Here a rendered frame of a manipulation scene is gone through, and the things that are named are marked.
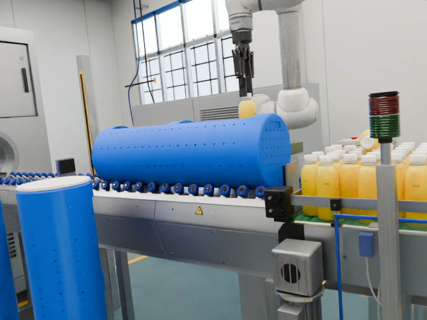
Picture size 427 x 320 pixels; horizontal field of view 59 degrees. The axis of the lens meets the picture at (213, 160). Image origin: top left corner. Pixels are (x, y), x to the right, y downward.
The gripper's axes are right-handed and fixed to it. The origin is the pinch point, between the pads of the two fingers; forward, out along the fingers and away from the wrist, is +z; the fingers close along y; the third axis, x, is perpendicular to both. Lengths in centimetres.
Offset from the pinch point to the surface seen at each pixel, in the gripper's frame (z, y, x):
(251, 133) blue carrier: 16.4, 12.3, 7.8
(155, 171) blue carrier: 30.1, 13.5, -37.5
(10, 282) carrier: 90, 29, -139
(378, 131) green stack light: 16, 40, 53
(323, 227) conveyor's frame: 44, 23, 35
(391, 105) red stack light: 11, 39, 56
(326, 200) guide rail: 37, 21, 35
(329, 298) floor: 133, -104, -7
